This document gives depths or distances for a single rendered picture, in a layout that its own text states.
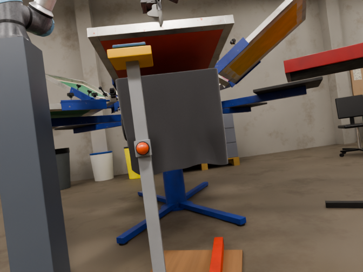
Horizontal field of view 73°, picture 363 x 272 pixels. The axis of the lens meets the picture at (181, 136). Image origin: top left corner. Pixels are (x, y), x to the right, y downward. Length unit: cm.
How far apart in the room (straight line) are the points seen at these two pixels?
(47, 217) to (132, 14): 550
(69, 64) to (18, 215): 509
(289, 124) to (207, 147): 543
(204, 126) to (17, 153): 83
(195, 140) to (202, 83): 25
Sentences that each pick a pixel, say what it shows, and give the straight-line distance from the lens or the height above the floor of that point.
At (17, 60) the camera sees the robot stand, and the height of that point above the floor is 110.
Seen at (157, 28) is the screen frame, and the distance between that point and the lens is 107.
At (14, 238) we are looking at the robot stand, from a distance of 137.
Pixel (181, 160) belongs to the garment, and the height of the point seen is 57.
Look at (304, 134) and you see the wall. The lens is 664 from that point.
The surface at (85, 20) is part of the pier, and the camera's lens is 615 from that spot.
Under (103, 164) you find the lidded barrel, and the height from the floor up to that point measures 31.
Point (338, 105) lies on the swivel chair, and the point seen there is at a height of 85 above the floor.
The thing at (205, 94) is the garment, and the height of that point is 84.
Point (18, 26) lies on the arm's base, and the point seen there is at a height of 127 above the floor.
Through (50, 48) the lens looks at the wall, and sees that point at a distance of 642.
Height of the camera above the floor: 67
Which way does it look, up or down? level
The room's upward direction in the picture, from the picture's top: 7 degrees counter-clockwise
